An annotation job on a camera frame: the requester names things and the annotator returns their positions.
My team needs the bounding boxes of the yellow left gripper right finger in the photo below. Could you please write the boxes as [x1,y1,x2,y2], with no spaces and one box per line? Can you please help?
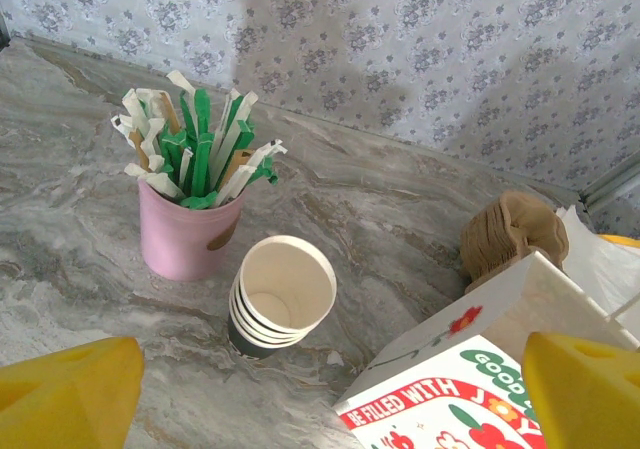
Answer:
[521,331,640,449]

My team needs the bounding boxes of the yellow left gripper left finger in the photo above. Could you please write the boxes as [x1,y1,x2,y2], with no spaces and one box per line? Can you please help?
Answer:
[0,336,146,449]

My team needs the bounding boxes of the printed paper takeout bag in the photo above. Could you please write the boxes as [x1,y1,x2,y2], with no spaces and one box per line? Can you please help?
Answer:
[332,250,640,449]

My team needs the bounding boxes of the nested white paper cups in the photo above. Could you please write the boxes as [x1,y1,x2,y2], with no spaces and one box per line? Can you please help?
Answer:
[227,235,338,361]

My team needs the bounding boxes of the white paper napkins pile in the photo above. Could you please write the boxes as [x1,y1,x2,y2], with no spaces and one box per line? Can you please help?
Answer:
[554,206,640,315]

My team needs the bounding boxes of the yellow paper envelopes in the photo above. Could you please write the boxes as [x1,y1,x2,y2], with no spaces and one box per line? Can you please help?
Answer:
[597,233,640,250]

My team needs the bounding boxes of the brown pulp cup carriers stack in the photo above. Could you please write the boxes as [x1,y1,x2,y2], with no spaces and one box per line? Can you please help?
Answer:
[458,190,571,295]

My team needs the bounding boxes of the pink stirrer holder cup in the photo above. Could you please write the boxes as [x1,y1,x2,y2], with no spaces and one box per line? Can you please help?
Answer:
[138,178,246,283]

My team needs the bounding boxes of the green sugar packet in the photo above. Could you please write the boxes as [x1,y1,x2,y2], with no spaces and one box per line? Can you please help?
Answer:
[178,93,197,143]
[191,132,215,198]
[193,88,212,138]

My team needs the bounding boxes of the brown wooden stirrer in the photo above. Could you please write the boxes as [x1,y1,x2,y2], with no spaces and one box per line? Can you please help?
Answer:
[158,91,182,135]

